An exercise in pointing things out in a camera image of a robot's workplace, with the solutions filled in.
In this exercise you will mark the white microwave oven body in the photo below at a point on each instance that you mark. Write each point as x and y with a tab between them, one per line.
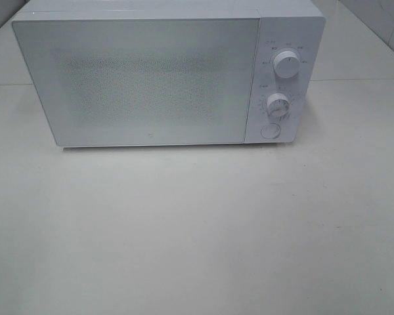
294	25

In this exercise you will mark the upper white power knob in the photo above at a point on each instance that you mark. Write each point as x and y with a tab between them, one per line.
286	64

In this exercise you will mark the white microwave door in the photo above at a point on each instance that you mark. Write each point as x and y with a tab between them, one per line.
142	82

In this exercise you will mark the round door release button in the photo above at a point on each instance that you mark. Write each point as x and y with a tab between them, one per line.
270	131

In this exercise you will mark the white timer knob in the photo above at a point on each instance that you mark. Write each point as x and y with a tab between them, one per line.
278	105

